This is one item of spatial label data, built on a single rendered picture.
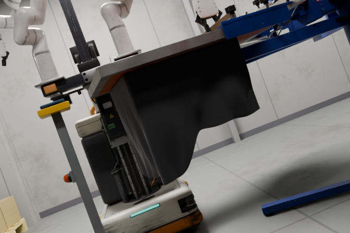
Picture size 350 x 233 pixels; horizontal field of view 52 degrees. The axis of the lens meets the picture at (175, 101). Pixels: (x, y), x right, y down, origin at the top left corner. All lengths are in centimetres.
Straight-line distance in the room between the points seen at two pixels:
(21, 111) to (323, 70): 420
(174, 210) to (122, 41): 105
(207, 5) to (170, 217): 127
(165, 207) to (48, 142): 300
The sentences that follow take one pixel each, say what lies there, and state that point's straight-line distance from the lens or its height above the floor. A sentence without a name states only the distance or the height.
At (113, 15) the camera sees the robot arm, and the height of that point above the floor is 136.
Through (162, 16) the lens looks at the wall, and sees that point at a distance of 508.
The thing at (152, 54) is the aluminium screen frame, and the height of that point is 97.
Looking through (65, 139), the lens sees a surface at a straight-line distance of 158.
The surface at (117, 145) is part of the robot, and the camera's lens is 243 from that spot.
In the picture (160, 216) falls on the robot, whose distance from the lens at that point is 227.
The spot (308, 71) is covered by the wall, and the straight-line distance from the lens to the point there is 548.
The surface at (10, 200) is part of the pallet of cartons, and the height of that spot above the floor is 40.
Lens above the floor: 79
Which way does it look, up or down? level
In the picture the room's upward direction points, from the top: 20 degrees counter-clockwise
